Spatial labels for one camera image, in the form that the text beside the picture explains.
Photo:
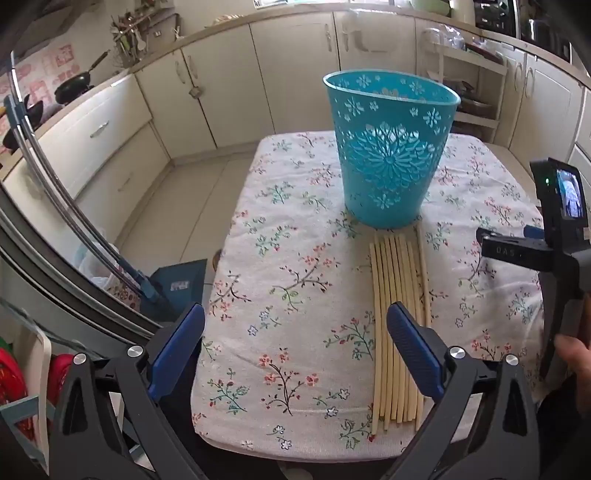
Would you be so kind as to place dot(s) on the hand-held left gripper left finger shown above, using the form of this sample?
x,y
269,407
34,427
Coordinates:
x,y
180,350

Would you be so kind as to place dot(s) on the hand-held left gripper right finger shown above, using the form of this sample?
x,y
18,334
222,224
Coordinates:
x,y
415,350

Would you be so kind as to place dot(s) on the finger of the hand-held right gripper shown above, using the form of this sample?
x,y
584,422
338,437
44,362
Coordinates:
x,y
508,251

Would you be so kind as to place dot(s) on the row of wooden chopsticks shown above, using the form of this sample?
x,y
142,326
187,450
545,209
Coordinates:
x,y
397,277

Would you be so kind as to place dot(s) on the teal perforated plastic basket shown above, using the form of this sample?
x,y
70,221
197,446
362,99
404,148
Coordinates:
x,y
392,184

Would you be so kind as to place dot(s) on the person's right hand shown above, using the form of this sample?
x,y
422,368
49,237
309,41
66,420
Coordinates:
x,y
572,355

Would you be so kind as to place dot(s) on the blue dustpan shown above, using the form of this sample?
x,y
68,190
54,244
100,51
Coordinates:
x,y
180,281

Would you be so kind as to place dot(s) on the yellow patterned ball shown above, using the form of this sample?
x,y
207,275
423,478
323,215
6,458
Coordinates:
x,y
216,262

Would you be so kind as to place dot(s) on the floral waste bin with bag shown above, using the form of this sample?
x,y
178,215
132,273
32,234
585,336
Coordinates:
x,y
99,277

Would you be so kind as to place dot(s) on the white shelf rack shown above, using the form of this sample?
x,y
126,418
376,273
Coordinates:
x,y
480,122

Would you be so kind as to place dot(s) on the floral tablecloth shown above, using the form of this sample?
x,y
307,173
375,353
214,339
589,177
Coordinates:
x,y
286,258

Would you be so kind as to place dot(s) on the red patterned bag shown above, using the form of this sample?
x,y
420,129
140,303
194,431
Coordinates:
x,y
9,383

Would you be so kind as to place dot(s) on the black microwave oven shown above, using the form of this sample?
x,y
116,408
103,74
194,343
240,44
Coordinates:
x,y
496,16

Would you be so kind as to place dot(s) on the small hanging metal cup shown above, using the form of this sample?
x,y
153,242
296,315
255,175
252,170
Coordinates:
x,y
196,91

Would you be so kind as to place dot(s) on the cream kitchen cabinets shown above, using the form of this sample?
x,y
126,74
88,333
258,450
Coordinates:
x,y
295,69

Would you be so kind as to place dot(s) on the black frying pan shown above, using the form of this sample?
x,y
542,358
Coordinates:
x,y
32,110

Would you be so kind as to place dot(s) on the black wok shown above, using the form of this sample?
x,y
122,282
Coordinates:
x,y
74,87

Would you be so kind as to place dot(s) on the utensil holder with kitchen tools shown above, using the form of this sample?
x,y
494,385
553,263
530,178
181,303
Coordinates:
x,y
127,46

